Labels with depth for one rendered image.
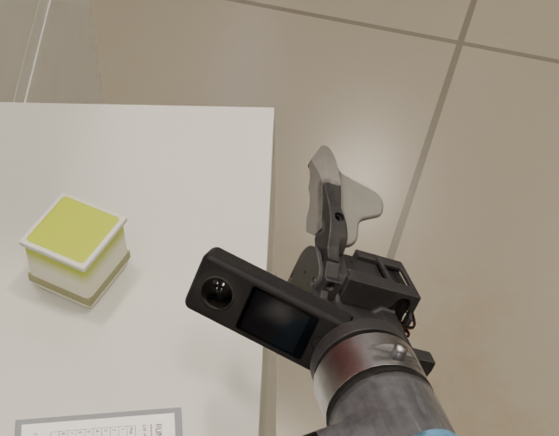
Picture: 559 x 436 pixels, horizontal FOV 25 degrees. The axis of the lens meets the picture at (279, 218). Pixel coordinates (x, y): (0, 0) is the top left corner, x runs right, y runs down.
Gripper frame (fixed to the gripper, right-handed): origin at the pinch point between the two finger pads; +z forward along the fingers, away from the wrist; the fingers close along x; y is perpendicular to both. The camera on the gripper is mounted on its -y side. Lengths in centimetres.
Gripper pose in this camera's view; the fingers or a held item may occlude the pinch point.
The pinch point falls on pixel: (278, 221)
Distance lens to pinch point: 103.7
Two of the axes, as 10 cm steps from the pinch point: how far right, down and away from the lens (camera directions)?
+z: -2.0, -4.9, 8.5
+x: 3.9, -8.3, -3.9
